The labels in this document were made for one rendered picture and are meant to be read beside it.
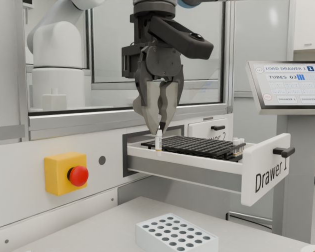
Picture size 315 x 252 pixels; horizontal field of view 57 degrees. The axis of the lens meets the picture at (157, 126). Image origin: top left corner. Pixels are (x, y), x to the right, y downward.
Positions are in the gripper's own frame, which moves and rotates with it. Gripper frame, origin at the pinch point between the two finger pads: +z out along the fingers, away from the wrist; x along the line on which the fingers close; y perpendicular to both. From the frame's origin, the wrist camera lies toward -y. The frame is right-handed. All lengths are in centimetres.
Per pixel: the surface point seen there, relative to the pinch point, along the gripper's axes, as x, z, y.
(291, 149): -31.3, 6.1, -6.6
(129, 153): -8.8, 9.9, 24.5
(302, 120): -114, 7, 33
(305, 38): -324, -72, 142
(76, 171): 10.3, 9.0, 12.5
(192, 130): -37.7, 6.5, 31.4
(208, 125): -48, 6, 34
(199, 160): -14.3, 8.6, 4.7
